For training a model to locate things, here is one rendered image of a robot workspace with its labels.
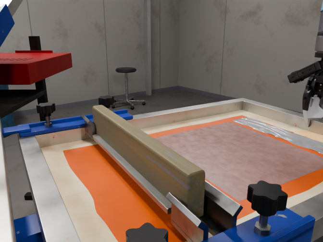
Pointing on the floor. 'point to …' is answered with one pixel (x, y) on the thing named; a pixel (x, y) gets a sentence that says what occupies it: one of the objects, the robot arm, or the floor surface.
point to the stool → (126, 88)
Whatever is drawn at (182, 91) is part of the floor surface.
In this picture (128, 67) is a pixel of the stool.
